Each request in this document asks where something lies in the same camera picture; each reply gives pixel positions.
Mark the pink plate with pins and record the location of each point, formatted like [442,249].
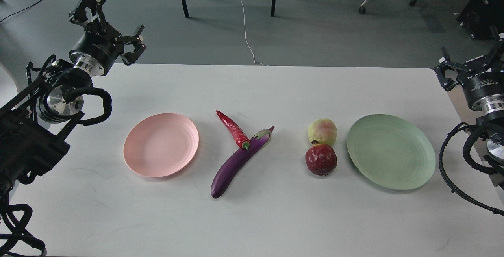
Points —
[161,145]

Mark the red chili pepper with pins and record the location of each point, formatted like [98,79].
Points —
[239,136]

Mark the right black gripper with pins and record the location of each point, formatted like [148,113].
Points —
[481,78]

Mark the black equipment box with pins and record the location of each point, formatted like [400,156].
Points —
[479,16]

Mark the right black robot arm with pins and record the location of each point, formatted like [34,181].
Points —
[482,150]

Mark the green plate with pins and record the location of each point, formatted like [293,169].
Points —
[391,152]

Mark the red pomegranate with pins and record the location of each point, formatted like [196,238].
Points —
[321,158]

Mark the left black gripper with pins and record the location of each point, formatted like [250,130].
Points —
[100,40]

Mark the purple eggplant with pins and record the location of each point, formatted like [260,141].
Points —
[236,161]

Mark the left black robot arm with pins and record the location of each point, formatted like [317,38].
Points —
[60,95]

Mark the yellow green peach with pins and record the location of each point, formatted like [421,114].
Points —
[322,131]

